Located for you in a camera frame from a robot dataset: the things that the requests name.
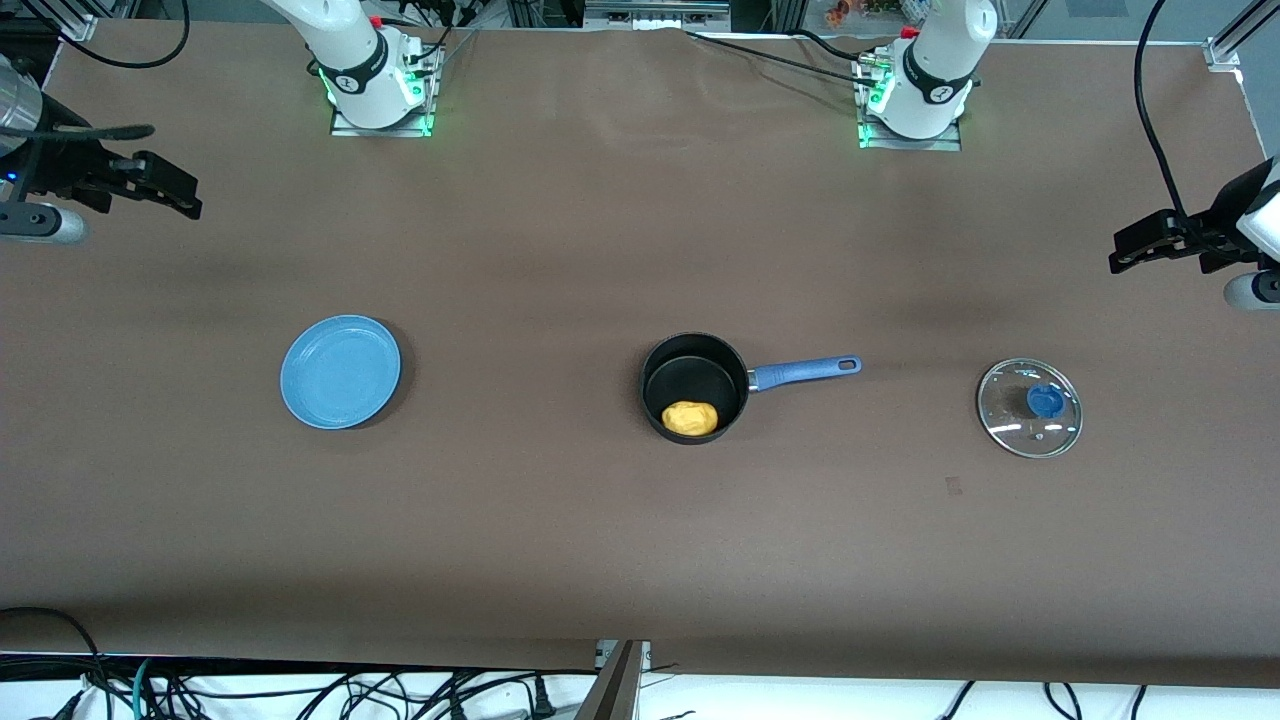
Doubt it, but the black cable with plug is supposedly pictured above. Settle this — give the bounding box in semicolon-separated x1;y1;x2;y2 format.
440;672;557;720

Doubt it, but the aluminium frame corner bar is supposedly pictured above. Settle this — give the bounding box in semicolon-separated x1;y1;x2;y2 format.
1205;0;1280;71

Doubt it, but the dark pot with blue handle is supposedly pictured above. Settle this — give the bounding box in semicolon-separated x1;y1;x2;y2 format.
639;332;863;446

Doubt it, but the thin black table cable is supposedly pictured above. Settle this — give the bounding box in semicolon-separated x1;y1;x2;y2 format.
688;30;881;89

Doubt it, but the brown table cover sheet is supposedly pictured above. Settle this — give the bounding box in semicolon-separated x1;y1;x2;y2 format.
0;20;1280;689

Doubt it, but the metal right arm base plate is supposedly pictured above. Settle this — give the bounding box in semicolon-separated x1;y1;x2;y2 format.
330;40;438;138

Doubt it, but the grey power strip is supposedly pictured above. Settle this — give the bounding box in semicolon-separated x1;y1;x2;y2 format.
585;0;731;26

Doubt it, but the glass lid with blue knob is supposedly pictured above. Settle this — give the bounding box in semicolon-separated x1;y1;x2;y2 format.
976;358;1085;460

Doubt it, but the aluminium table edge bracket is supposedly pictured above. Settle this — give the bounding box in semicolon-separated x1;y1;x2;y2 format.
575;640;651;720

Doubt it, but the thick black looped cable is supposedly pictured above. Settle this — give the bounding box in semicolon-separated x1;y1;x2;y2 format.
0;606;106;720

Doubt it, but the blue round plate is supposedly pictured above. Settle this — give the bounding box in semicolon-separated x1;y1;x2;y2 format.
280;315;402;430

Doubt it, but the yellow potato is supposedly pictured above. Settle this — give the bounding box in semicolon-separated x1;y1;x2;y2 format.
661;401;720;438

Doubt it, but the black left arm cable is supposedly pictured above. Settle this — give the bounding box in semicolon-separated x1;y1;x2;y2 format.
1133;0;1204;236

